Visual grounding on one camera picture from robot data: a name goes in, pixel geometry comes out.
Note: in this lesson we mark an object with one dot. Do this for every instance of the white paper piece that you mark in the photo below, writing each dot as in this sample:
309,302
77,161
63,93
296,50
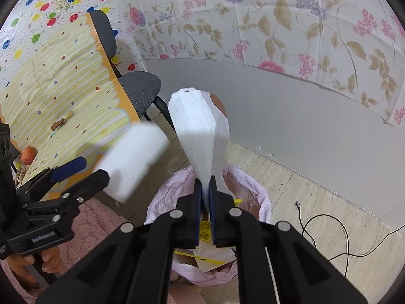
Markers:
133,161

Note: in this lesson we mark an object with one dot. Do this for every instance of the person's left hand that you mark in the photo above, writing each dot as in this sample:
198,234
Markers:
31,262

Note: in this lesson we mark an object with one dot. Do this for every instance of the white plastic bag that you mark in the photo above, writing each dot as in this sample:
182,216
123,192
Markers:
196,133

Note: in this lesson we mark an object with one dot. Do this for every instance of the yellow and white wrapper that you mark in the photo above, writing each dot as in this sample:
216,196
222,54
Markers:
205,261

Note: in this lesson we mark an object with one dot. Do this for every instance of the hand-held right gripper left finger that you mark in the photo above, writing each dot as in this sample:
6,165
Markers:
177,228

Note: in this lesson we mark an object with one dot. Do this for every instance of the grey office chair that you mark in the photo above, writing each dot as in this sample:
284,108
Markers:
139,91

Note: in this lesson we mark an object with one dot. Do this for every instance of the small orange ball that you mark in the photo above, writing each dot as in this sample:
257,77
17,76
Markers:
27,155

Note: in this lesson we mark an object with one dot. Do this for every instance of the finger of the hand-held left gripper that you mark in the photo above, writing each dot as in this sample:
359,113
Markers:
85,186
71,168

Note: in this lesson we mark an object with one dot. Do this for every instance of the bin with pink bag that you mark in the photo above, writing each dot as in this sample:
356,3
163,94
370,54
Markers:
250,193

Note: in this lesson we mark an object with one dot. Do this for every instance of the floral wall cloth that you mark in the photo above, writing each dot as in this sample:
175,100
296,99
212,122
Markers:
284,22

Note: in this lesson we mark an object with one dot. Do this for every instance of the yellow striped chair cover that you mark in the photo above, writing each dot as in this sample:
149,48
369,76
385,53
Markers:
63,85

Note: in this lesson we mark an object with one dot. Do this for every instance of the polka dot wall cloth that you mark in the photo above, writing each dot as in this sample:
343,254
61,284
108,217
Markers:
31,15

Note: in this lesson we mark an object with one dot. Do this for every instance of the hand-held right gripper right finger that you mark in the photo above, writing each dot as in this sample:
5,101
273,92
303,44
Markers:
227,224

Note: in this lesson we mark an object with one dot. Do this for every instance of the small brown ornament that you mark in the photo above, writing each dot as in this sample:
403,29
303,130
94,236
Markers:
58,123

